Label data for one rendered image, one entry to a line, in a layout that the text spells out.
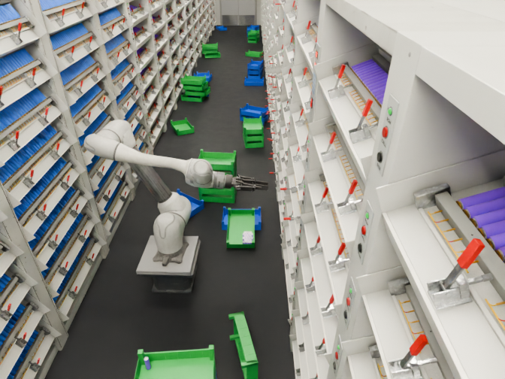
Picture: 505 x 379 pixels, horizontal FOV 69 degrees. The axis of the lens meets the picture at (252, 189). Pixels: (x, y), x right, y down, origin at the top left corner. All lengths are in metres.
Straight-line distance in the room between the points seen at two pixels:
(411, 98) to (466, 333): 0.29
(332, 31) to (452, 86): 0.80
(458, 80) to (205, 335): 1.99
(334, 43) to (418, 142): 0.70
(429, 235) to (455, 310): 0.12
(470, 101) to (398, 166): 0.20
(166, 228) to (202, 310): 0.54
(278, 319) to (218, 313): 0.36
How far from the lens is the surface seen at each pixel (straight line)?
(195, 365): 1.67
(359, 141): 0.83
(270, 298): 2.38
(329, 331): 1.17
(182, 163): 1.85
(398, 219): 0.61
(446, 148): 0.60
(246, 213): 2.84
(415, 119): 0.56
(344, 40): 1.23
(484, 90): 0.40
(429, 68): 0.50
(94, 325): 2.43
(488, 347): 0.48
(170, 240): 2.21
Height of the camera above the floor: 1.82
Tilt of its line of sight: 33 degrees down
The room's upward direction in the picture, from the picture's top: straight up
